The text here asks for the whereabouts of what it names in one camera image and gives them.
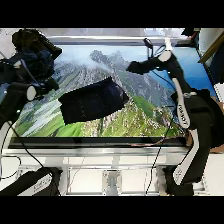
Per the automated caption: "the silver frame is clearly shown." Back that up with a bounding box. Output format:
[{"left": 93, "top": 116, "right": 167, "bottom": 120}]
[{"left": 0, "top": 145, "right": 224, "bottom": 197}]

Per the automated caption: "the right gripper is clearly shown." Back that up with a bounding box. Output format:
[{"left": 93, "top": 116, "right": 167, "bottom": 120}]
[{"left": 126, "top": 59, "right": 152, "bottom": 75}]

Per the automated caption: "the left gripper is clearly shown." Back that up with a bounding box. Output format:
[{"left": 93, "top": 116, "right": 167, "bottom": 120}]
[{"left": 37, "top": 77, "right": 61, "bottom": 97}]

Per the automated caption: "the black cable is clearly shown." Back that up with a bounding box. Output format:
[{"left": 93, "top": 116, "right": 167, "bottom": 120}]
[
  {"left": 145, "top": 68, "right": 178, "bottom": 197},
  {"left": 6, "top": 120, "right": 46, "bottom": 170}
]

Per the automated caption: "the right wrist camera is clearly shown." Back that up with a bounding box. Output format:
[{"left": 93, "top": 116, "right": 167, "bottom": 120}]
[{"left": 143, "top": 37, "right": 155, "bottom": 60}]

